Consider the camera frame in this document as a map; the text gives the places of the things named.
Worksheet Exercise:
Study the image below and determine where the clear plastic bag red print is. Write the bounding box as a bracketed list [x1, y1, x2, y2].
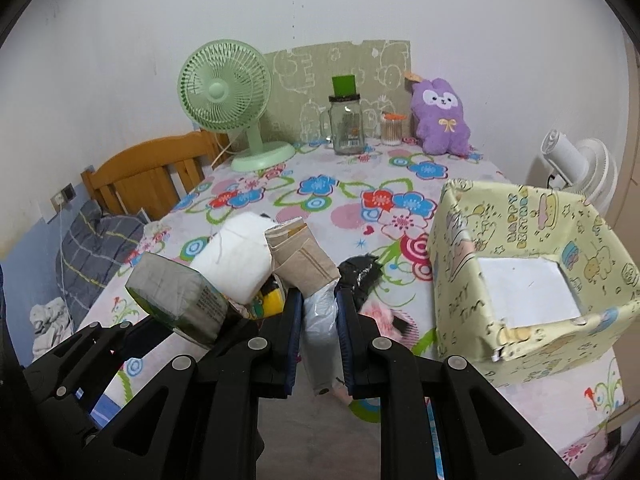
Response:
[300, 281, 352, 406]

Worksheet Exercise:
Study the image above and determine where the green tissue pack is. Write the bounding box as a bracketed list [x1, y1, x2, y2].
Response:
[126, 252, 229, 347]

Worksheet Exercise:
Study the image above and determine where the yellow round object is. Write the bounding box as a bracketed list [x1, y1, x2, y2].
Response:
[247, 275, 286, 320]

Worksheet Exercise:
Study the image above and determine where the pink small item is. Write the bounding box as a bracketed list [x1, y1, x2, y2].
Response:
[360, 301, 418, 347]

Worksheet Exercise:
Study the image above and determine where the white crumpled cloth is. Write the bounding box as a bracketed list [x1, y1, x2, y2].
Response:
[29, 297, 74, 361]

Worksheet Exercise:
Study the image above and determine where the black plastic bag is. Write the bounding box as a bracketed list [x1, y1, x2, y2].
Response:
[335, 254, 382, 311]

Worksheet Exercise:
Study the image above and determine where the beige folded paper bag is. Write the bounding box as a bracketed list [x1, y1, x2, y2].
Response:
[265, 217, 340, 298]

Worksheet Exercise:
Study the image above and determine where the blue plaid bedding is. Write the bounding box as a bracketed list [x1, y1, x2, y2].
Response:
[55, 200, 148, 328]

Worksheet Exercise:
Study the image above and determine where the floral tablecloth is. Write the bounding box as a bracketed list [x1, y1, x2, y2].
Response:
[87, 141, 624, 479]

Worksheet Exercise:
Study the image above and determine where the wooden bed headboard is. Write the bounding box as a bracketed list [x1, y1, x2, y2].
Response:
[81, 130, 226, 220]

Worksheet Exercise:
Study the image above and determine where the yellow patterned storage box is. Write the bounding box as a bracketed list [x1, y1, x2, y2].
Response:
[427, 180, 639, 387]

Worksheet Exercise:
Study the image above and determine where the cotton swab container orange lid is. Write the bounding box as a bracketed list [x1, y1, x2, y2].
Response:
[381, 112, 407, 145]

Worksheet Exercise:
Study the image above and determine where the glass jar black lid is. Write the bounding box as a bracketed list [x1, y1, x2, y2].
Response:
[320, 93, 366, 155]

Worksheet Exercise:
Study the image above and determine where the purple plush bunny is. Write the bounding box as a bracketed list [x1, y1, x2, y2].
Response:
[410, 78, 471, 157]

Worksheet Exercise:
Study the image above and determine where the green desk fan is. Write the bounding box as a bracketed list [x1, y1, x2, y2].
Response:
[177, 39, 295, 172]

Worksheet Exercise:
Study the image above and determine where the green cup on jar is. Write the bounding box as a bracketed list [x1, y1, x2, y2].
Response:
[332, 74, 357, 98]

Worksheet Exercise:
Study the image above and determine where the white standing fan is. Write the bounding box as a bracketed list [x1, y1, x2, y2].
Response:
[540, 130, 618, 214]

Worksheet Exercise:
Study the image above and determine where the wall power socket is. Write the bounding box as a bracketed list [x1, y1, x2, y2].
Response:
[51, 183, 76, 208]

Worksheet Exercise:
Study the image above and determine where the green patterned wall board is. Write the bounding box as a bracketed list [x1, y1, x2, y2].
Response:
[259, 40, 411, 143]

